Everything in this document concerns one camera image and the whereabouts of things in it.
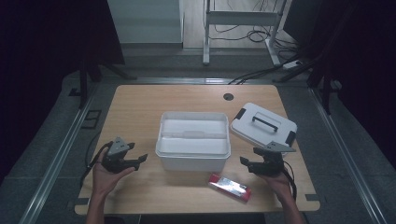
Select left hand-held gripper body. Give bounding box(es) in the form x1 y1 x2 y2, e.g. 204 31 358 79
102 136 140 175

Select white box lid black handle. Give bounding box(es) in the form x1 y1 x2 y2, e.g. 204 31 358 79
230 102 298 149

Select white metal stand frame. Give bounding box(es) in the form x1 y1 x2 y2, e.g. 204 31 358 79
202 0 288 66

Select dark curtain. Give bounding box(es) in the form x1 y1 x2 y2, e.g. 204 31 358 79
306 0 396 171
0 0 126 180

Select hand-held gripper cable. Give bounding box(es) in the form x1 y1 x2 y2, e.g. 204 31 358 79
79 141 114 189
281 160 298 201

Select white tray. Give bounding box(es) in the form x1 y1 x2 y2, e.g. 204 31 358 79
160 113 230 157

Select black floor cables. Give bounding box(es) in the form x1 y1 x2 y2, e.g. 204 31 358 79
208 0 302 86

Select black floor socket frame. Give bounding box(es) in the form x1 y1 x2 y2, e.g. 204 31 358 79
80 108 103 131

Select red and white packet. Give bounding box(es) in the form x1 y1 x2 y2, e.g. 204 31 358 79
207 173 252 203

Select dark monitor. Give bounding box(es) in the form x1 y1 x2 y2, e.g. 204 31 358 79
282 0 323 49

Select left hand-held gripper cable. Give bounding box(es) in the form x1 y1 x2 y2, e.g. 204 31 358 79
79 141 114 189

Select person's left hand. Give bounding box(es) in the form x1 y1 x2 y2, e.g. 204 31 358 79
92 148 136 201

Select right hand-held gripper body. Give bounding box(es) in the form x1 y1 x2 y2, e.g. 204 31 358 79
247 140 297 178

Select black tripod stand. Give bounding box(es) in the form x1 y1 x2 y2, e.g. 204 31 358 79
273 46 344 116
68 57 138 110

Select white cabinet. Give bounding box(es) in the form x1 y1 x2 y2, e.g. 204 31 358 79
106 0 185 49

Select person's right hand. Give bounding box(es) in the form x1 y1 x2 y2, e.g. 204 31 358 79
257 171 294 203

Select white plastic storage box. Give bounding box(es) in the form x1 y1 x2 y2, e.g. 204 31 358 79
155 111 232 173

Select right hand-held gripper cable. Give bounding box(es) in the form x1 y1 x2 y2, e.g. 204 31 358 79
281 160 298 201

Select white power strip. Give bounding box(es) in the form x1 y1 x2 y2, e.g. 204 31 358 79
281 59 304 70

